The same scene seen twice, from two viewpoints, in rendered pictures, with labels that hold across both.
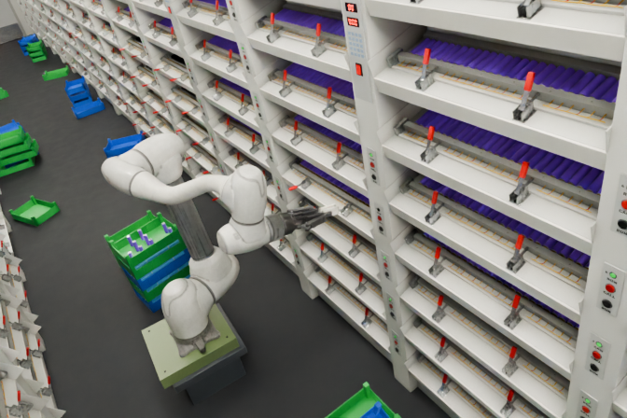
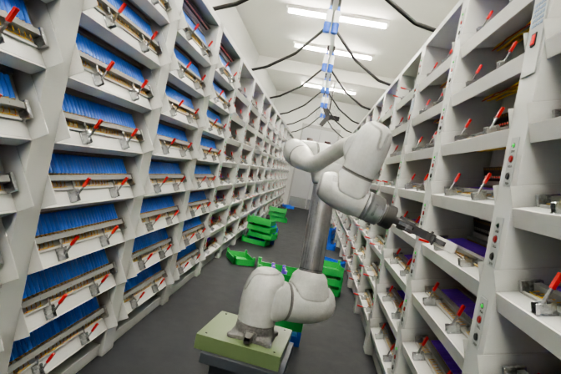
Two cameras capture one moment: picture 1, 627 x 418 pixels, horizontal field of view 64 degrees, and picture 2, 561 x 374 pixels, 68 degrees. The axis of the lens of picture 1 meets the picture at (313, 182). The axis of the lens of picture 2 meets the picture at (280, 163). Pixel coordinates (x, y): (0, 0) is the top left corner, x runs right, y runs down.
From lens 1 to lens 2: 0.97 m
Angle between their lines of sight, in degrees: 46
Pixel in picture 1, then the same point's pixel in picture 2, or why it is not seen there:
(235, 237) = (333, 178)
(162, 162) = not seen: hidden behind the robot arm
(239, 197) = (357, 138)
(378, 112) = (538, 82)
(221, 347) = (262, 354)
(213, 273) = (305, 287)
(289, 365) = not seen: outside the picture
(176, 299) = (260, 275)
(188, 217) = (318, 222)
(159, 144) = not seen: hidden behind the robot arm
